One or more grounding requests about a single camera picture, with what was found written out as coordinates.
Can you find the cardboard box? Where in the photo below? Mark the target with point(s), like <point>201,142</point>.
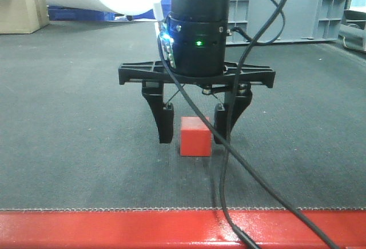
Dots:
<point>23,16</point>

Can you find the red magnetic cube block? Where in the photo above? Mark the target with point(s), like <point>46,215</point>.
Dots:
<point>195,138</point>

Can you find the red table edge strip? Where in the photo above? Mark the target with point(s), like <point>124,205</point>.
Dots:
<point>152,229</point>

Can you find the grey plastic crate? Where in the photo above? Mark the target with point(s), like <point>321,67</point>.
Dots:
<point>303,20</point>

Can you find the small green circuit board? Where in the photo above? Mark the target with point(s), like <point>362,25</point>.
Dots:
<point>167,43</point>

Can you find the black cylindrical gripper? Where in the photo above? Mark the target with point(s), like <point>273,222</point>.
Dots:
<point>197,32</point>

